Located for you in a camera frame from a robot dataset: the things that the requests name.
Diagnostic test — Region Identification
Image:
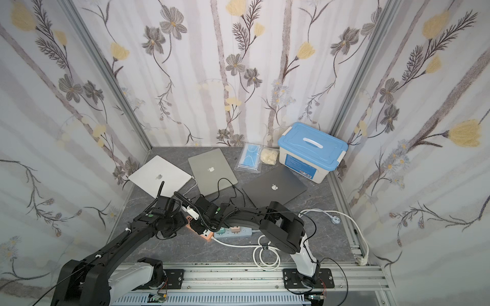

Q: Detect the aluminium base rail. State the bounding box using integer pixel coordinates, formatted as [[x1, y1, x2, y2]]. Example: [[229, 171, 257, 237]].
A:
[[124, 261, 395, 305]]

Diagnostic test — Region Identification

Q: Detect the bag of blue masks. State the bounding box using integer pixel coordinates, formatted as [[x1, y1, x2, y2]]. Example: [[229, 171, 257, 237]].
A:
[[235, 143, 264, 173]]

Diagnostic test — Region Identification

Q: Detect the dark grey laptop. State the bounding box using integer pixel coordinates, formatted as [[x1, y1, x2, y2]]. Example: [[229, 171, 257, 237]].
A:
[[242, 166, 307, 207]]

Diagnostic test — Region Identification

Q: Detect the silver laptop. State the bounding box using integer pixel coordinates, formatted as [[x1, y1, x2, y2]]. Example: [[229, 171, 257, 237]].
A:
[[188, 149, 238, 196]]

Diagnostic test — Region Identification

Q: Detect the white laptop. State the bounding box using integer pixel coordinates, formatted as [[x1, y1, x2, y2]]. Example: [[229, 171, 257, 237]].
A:
[[129, 156, 191, 198]]

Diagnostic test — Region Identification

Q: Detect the black charger cable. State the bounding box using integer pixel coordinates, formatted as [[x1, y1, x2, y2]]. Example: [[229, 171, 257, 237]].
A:
[[206, 177, 250, 215]]

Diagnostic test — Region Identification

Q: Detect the white charger cable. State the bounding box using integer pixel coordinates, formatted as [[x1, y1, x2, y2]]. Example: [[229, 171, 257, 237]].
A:
[[179, 179, 199, 200]]

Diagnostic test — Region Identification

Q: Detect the blue lid storage box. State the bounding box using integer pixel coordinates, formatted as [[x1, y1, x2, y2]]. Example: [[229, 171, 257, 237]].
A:
[[278, 122, 348, 184]]

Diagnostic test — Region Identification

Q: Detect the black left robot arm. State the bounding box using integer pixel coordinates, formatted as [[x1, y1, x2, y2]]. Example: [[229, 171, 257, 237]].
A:
[[51, 195, 187, 305]]

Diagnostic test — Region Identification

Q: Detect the blue-grey power strip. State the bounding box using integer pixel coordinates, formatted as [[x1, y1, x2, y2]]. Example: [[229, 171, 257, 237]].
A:
[[214, 226, 253, 238]]

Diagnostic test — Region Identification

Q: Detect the bag of white cotton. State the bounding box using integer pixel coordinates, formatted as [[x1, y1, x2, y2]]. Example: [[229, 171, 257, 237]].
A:
[[260, 148, 279, 166]]

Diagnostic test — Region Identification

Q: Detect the orange power strip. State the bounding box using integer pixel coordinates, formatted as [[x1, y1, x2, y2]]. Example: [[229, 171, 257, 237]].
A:
[[186, 215, 214, 242]]

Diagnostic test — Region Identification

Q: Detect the white coiled power cord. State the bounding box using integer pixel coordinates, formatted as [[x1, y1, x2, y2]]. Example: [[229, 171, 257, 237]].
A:
[[211, 208, 370, 272]]

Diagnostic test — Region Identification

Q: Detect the white vented cable duct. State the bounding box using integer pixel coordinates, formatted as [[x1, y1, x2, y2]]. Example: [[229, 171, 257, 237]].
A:
[[113, 292, 311, 305]]

